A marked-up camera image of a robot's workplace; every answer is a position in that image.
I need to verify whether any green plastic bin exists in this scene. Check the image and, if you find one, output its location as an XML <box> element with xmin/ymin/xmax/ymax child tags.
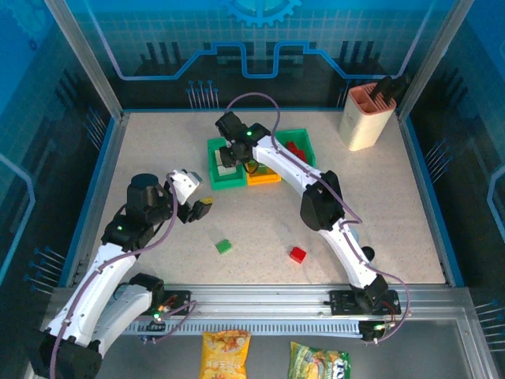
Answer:
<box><xmin>208</xmin><ymin>136</ymin><xmax>248</xmax><ymax>191</ymax></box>
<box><xmin>274</xmin><ymin>128</ymin><xmax>317</xmax><ymax>169</ymax></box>

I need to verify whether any yellow plastic bin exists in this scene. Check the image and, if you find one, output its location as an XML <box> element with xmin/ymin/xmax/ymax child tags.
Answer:
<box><xmin>244</xmin><ymin>159</ymin><xmax>283</xmax><ymax>187</ymax></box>

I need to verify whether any small lit circuit board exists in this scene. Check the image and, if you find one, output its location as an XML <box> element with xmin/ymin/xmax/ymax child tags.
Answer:
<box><xmin>361</xmin><ymin>320</ymin><xmax>395</xmax><ymax>343</ymax></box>
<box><xmin>149</xmin><ymin>302</ymin><xmax>174</xmax><ymax>321</ymax></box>

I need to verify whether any beige utensil holder pink rim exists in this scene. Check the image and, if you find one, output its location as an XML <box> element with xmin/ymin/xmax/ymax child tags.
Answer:
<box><xmin>339</xmin><ymin>82</ymin><xmax>397</xmax><ymax>152</ymax></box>

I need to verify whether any yellow chips bag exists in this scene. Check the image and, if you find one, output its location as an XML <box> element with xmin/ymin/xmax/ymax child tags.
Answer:
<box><xmin>199</xmin><ymin>329</ymin><xmax>253</xmax><ymax>379</ymax></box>

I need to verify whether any green chips bag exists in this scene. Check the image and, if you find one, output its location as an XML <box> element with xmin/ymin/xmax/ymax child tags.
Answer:
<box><xmin>286</xmin><ymin>341</ymin><xmax>352</xmax><ymax>379</ymax></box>

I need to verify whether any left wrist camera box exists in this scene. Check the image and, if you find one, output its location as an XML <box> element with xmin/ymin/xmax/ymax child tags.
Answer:
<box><xmin>164</xmin><ymin>168</ymin><xmax>204</xmax><ymax>206</ymax></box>

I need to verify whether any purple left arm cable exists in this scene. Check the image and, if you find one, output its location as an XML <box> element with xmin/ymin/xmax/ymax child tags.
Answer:
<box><xmin>49</xmin><ymin>173</ymin><xmax>198</xmax><ymax>379</ymax></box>

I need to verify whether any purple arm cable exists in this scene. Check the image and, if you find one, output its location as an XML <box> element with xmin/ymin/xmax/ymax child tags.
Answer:
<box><xmin>49</xmin><ymin>173</ymin><xmax>198</xmax><ymax>379</ymax></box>
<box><xmin>226</xmin><ymin>92</ymin><xmax>412</xmax><ymax>344</ymax></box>

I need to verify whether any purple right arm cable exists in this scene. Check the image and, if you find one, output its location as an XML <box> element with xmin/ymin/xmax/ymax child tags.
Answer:
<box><xmin>226</xmin><ymin>92</ymin><xmax>412</xmax><ymax>344</ymax></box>

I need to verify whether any blue table edge rail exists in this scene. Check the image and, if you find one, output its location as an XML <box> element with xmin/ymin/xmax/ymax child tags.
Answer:
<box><xmin>58</xmin><ymin>114</ymin><xmax>119</xmax><ymax>287</ymax></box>
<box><xmin>400</xmin><ymin>114</ymin><xmax>465</xmax><ymax>287</ymax></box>

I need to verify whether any aluminium frame rail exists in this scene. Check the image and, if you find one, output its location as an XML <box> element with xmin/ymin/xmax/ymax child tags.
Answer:
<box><xmin>49</xmin><ymin>283</ymin><xmax>474</xmax><ymax>323</ymax></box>

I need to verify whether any slotted grey cable duct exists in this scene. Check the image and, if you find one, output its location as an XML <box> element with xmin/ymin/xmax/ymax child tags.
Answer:
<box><xmin>118</xmin><ymin>318</ymin><xmax>366</xmax><ymax>337</ymax></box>

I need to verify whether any aluminium frame post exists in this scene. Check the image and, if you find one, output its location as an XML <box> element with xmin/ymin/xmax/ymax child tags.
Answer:
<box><xmin>396</xmin><ymin>0</ymin><xmax>473</xmax><ymax>119</ymax></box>
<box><xmin>42</xmin><ymin>0</ymin><xmax>131</xmax><ymax>122</ymax></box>

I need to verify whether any black utensil handle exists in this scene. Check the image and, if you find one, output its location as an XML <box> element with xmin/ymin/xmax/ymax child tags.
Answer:
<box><xmin>370</xmin><ymin>74</ymin><xmax>392</xmax><ymax>99</ymax></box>

